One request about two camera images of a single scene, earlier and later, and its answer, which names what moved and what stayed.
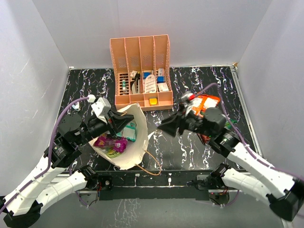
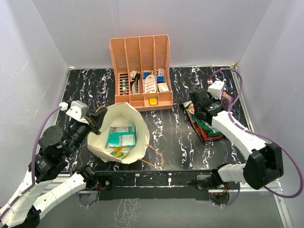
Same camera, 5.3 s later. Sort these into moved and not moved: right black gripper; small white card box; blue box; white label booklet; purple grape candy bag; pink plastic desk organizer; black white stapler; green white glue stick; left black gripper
Moved: purple grape candy bag; left black gripper; right black gripper
Not moved: black white stapler; white label booklet; blue box; green white glue stick; small white card box; pink plastic desk organizer
